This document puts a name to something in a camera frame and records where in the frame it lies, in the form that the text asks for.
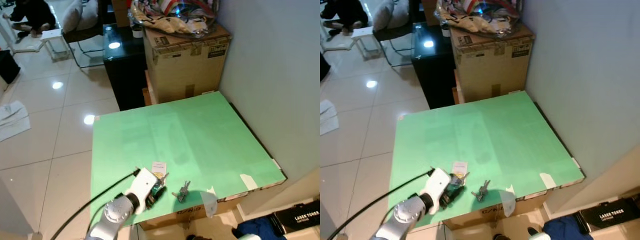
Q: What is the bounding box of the silver key bunch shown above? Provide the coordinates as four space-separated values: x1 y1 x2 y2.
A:
471 180 492 202
171 181 192 203

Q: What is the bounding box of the low brown cardboard box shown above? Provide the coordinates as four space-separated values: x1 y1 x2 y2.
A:
140 197 246 231
442 197 548 231

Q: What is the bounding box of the green table mat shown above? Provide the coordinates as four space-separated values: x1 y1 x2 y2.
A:
90 91 287 228
387 90 586 228

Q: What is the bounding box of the blue cloth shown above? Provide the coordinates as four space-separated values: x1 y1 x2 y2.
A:
235 216 288 240
542 215 596 240

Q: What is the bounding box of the black glossy cabinet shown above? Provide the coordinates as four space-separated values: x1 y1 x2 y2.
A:
102 24 148 112
411 22 457 110

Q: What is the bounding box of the large brown cardboard box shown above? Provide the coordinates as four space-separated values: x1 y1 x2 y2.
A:
450 24 536 104
143 25 232 104

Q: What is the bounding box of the black laser toner box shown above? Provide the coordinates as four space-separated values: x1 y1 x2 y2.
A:
274 200 321 235
579 196 640 232

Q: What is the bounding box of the white paper sheet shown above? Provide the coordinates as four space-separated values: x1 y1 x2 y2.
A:
0 100 32 142
320 99 341 136

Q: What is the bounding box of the clear plastic bag of goods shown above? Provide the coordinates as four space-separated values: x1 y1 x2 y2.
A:
434 0 523 38
130 0 221 38

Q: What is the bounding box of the small white table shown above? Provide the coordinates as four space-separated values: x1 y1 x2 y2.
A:
37 29 71 62
350 26 386 61

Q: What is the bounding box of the black bag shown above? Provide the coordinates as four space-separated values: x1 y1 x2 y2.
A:
320 50 332 82
0 50 22 85

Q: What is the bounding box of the metal chair with grey cushion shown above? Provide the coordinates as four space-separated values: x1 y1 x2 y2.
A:
60 0 108 68
372 0 416 67

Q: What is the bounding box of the seated person in black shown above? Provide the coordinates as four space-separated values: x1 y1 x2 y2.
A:
2 0 57 38
320 0 370 37

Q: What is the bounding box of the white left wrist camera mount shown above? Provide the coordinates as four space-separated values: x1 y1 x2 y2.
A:
422 167 452 216
125 167 159 215

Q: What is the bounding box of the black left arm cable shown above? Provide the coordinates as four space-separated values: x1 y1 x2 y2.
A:
49 169 142 240
326 169 436 240

